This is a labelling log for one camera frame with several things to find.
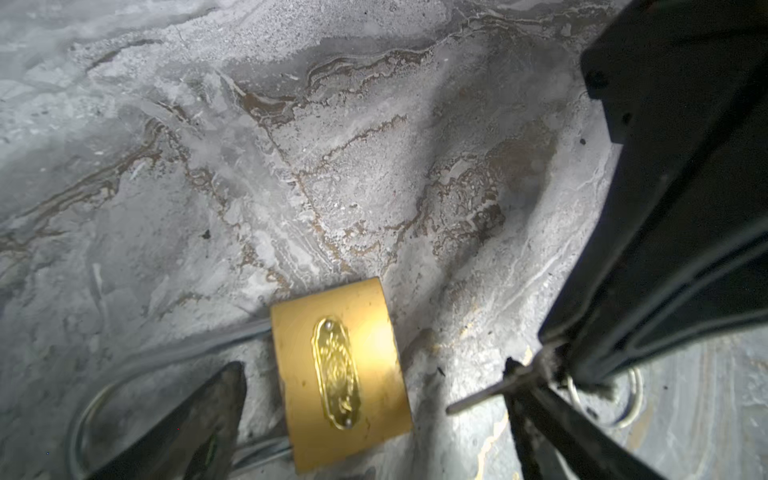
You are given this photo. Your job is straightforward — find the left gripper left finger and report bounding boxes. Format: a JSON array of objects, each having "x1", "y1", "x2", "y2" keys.
[{"x1": 90, "y1": 361, "x2": 247, "y2": 479}]

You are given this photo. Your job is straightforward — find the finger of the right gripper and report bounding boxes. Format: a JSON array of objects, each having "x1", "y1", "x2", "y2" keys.
[{"x1": 540, "y1": 71, "x2": 767, "y2": 384}]

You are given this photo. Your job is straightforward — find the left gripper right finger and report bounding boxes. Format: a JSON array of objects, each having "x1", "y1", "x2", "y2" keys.
[{"x1": 503, "y1": 387, "x2": 661, "y2": 479}]

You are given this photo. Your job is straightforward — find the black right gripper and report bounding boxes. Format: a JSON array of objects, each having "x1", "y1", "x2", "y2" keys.
[{"x1": 580, "y1": 1, "x2": 767, "y2": 144}]

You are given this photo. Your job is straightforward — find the silver key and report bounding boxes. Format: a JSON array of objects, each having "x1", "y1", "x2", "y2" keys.
[{"x1": 445, "y1": 347, "x2": 644, "y2": 429}]

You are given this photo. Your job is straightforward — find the long shackle brass padlock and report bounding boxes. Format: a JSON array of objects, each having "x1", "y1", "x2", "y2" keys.
[{"x1": 66, "y1": 278, "x2": 413, "y2": 479}]

